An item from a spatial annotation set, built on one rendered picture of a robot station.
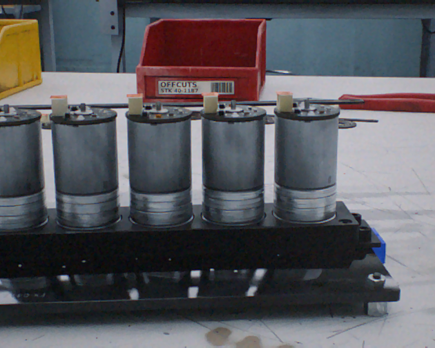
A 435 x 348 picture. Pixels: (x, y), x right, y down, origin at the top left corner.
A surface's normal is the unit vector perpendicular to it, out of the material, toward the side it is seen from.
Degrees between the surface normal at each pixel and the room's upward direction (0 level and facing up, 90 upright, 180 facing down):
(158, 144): 90
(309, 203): 90
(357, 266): 0
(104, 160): 90
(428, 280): 0
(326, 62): 90
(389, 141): 0
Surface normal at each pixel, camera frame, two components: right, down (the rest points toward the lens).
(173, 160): 0.44, 0.24
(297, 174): -0.32, 0.25
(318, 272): 0.00, -0.96
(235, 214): 0.02, 0.27
